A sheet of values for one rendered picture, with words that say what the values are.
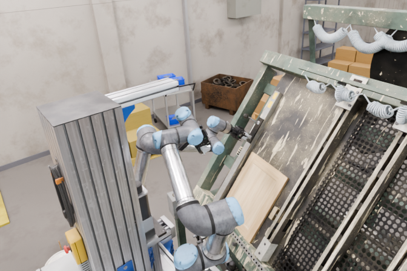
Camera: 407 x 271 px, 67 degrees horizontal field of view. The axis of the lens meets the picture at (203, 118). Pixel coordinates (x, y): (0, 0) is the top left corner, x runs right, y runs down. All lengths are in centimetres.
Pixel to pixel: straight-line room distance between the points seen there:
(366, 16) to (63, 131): 188
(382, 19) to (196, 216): 163
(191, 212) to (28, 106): 422
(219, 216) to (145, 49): 466
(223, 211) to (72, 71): 428
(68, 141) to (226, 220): 65
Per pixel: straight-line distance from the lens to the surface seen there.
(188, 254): 159
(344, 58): 831
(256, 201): 214
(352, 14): 236
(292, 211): 192
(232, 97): 571
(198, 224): 121
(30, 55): 504
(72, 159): 123
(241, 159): 227
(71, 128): 116
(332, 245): 176
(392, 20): 220
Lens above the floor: 246
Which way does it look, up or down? 25 degrees down
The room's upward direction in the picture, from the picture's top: 4 degrees counter-clockwise
